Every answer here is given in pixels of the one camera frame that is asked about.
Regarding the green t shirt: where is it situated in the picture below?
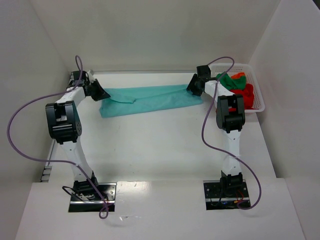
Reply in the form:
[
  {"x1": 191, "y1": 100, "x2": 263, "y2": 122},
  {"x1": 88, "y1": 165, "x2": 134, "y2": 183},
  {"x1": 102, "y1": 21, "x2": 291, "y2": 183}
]
[{"x1": 216, "y1": 73, "x2": 247, "y2": 91}]

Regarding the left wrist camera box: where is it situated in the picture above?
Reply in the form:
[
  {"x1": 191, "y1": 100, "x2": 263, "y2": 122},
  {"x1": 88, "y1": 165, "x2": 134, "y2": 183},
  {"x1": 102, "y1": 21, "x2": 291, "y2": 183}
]
[{"x1": 86, "y1": 69, "x2": 95, "y2": 83}]

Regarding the white plastic basket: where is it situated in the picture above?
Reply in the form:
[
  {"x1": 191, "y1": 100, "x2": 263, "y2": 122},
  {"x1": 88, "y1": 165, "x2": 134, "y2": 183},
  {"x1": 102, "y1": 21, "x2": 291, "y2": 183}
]
[{"x1": 209, "y1": 63, "x2": 265, "y2": 114}]

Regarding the orange t shirt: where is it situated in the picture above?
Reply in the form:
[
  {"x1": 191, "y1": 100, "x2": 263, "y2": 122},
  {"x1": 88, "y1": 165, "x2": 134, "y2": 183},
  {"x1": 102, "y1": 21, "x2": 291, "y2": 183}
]
[{"x1": 231, "y1": 72, "x2": 246, "y2": 79}]

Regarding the red t shirt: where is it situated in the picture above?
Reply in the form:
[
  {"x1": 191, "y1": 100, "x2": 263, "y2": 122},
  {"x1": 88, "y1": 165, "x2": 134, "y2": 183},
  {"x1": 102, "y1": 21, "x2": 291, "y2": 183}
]
[{"x1": 230, "y1": 83, "x2": 255, "y2": 110}]

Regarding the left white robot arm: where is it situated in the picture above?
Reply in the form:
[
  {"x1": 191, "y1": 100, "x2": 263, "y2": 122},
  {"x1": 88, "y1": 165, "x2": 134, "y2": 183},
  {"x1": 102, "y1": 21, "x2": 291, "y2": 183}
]
[{"x1": 45, "y1": 70, "x2": 111, "y2": 201}]

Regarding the purple cable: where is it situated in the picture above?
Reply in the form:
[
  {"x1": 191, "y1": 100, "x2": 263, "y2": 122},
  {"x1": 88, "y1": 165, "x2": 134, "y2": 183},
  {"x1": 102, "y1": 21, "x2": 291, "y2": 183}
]
[
  {"x1": 201, "y1": 56, "x2": 263, "y2": 210},
  {"x1": 6, "y1": 55, "x2": 115, "y2": 219}
]

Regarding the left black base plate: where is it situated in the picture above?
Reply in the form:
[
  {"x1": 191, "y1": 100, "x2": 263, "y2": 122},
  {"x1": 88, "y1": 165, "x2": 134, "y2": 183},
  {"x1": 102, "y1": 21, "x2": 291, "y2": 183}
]
[{"x1": 62, "y1": 182, "x2": 117, "y2": 213}]

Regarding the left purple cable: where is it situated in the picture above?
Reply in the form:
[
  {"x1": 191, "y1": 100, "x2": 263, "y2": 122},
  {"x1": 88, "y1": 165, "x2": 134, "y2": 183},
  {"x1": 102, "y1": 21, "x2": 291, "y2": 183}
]
[{"x1": 6, "y1": 55, "x2": 115, "y2": 219}]

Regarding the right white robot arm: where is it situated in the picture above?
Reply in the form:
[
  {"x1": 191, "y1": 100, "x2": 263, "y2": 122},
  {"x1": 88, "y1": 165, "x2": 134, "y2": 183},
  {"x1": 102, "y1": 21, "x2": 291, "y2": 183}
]
[{"x1": 186, "y1": 65, "x2": 246, "y2": 197}]

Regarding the teal t shirt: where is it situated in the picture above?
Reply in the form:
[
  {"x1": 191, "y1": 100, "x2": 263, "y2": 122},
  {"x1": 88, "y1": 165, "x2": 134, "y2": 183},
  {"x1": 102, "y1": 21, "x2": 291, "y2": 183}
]
[{"x1": 99, "y1": 84, "x2": 203, "y2": 118}]

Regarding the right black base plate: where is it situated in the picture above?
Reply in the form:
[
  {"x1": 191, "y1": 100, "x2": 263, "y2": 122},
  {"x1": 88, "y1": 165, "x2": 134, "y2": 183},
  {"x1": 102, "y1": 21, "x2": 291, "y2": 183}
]
[{"x1": 203, "y1": 180, "x2": 251, "y2": 211}]

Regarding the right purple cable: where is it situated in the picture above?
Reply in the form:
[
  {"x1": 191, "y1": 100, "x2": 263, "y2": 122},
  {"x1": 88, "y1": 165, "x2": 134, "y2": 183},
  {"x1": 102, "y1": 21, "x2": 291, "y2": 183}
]
[{"x1": 201, "y1": 56, "x2": 263, "y2": 210}]

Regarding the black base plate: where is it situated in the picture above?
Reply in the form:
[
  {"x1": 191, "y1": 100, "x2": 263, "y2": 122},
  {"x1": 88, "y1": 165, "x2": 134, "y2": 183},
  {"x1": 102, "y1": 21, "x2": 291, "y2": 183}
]
[
  {"x1": 62, "y1": 182, "x2": 117, "y2": 213},
  {"x1": 203, "y1": 180, "x2": 251, "y2": 211}
]

